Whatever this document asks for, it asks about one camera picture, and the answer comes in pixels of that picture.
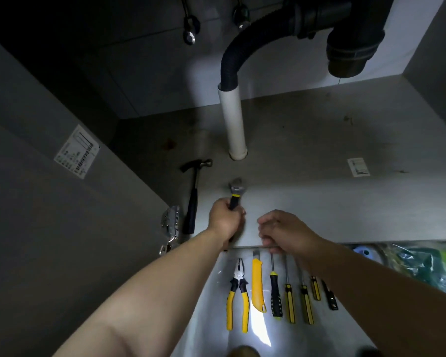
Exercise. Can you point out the person's right forearm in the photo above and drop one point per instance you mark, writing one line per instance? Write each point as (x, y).
(386, 301)

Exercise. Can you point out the blue white round object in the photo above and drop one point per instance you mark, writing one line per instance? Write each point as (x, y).
(368, 252)

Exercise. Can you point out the person's right fingers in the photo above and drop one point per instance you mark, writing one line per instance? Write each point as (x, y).
(269, 234)

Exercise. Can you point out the yellow utility knife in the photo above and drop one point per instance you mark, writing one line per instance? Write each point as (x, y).
(257, 282)

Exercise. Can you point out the person's right hand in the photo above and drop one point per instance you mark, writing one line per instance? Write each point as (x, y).
(286, 231)

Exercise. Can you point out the person's left fingers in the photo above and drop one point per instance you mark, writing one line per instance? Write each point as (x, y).
(238, 216)

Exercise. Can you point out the small white sticker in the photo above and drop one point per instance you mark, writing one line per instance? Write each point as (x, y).
(358, 167)

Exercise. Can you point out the white barcode label sticker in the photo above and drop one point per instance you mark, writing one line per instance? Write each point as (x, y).
(77, 151)

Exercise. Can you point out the small black screwdriver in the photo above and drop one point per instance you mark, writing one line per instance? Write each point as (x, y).
(330, 295)

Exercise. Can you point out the black yellow large screwdriver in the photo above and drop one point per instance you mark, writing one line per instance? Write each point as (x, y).
(275, 289)

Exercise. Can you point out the person's left hand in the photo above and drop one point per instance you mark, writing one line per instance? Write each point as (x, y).
(223, 220)

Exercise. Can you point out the short yellow black screwdriver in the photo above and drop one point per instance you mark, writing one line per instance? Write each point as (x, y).
(315, 288)

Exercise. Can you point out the yellow black striped screwdriver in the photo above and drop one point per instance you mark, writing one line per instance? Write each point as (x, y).
(306, 303)
(289, 297)

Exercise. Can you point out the black sink trap pipe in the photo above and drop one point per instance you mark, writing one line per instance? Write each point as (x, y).
(342, 29)

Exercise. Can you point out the green plastic bag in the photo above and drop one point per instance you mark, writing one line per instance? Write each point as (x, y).
(427, 265)

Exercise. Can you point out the black claw hammer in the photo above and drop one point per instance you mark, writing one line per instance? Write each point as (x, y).
(193, 197)

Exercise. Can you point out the person's left forearm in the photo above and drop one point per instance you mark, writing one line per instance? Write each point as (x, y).
(141, 293)

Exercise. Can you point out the metal cabinet door hinge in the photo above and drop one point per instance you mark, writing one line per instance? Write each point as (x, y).
(170, 228)

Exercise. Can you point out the white drain pipe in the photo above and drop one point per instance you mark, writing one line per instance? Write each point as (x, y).
(233, 122)

